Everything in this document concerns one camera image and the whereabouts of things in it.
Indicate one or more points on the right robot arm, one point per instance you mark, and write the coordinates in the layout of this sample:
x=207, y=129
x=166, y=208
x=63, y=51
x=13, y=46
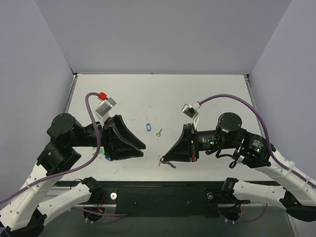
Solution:
x=291, y=194

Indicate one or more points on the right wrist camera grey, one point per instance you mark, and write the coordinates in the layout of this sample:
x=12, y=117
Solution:
x=191, y=110

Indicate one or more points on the blue outlined key tag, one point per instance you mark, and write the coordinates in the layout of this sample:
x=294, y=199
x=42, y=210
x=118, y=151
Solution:
x=148, y=127

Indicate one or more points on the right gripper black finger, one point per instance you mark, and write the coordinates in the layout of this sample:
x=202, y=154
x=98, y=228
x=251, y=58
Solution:
x=183, y=140
x=178, y=154

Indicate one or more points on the small silver key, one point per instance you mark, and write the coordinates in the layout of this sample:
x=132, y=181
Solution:
x=158, y=134

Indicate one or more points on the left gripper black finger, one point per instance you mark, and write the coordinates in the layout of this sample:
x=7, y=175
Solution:
x=126, y=133
x=123, y=149

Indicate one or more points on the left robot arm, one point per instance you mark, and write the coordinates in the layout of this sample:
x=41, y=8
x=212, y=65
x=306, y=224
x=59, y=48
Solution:
x=27, y=214

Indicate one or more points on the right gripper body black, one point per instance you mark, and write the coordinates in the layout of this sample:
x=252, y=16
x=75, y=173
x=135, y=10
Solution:
x=191, y=142

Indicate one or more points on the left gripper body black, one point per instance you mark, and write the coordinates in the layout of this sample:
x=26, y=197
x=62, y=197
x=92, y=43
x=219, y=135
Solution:
x=107, y=140

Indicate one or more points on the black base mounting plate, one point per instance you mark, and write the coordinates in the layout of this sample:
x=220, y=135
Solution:
x=166, y=199

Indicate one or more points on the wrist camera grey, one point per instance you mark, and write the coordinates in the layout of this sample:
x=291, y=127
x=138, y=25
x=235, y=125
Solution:
x=191, y=110
x=104, y=107

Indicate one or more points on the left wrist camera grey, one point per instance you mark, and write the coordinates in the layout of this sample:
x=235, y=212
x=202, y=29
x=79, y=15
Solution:
x=104, y=107

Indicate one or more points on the black head key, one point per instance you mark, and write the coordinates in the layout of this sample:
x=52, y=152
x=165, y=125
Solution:
x=161, y=161

